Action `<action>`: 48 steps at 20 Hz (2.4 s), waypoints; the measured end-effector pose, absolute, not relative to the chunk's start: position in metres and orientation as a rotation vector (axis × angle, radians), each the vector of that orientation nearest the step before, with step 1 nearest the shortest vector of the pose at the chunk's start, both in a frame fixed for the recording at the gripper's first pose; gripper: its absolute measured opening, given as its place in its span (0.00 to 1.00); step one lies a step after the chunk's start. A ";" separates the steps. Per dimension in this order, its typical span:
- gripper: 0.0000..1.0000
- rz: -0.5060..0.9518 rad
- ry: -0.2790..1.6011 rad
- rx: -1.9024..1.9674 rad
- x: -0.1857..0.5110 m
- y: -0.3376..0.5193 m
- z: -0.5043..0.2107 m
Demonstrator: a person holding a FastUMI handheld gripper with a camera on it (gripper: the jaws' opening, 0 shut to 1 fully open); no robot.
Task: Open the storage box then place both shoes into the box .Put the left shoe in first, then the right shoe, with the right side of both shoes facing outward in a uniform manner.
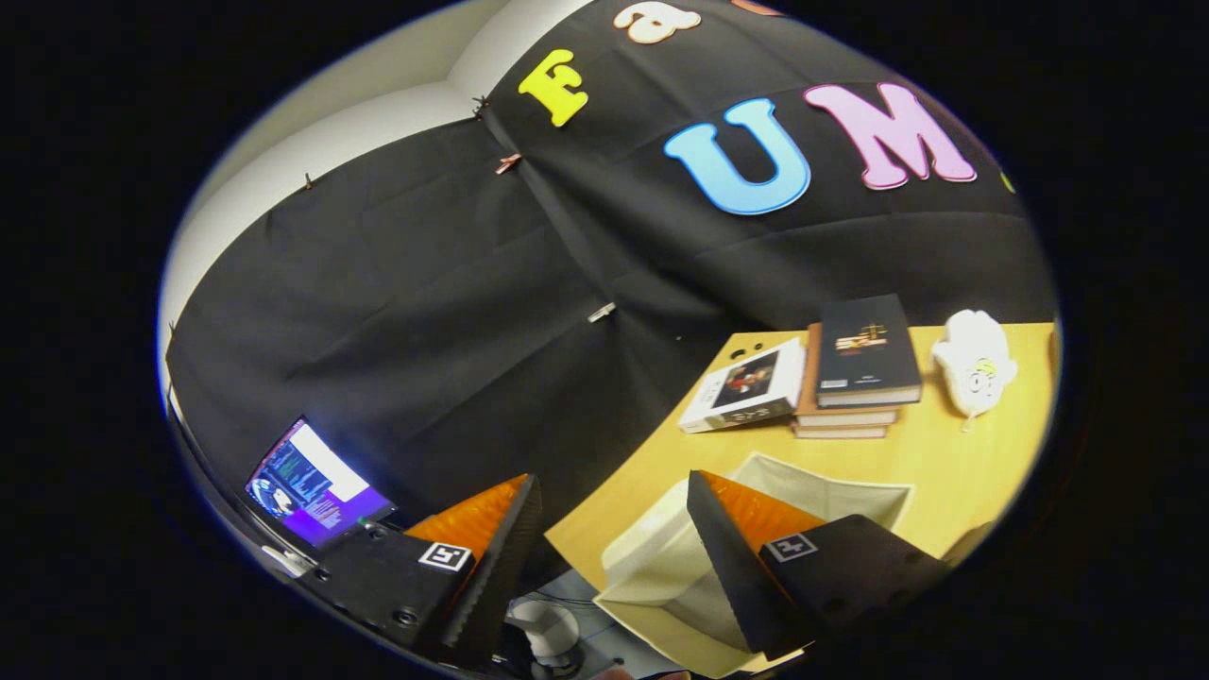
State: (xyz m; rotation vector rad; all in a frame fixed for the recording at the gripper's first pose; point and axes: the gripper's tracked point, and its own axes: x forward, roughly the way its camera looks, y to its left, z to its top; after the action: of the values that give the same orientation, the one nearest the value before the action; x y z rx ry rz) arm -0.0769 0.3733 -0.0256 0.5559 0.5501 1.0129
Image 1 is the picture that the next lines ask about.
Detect brown cover book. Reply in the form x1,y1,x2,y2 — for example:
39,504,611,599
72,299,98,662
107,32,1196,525
793,323,898,428
792,422,889,440

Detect black backdrop cloth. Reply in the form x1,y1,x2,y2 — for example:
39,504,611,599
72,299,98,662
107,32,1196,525
165,0,1059,568

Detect white cover book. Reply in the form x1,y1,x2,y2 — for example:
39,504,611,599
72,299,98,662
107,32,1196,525
677,337,809,434

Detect white round stand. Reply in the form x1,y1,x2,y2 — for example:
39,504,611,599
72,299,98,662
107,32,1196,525
505,600,582,676

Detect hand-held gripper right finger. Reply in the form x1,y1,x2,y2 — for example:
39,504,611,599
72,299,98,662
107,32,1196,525
685,469,953,662

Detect small white device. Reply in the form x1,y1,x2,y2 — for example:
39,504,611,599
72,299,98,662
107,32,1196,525
263,545,315,579

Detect foldable fabric storage box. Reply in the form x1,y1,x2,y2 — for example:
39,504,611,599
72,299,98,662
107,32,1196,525
595,451,915,679

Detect white plush toy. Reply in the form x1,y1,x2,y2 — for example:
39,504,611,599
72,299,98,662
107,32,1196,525
930,309,1019,421

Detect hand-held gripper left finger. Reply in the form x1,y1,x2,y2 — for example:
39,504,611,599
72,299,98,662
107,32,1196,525
298,472,546,670

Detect laptop screen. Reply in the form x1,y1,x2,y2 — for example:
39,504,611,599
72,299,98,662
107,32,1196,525
244,418,396,551

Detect dark cover book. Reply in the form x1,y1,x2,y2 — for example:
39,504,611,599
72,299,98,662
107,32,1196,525
815,293,923,409

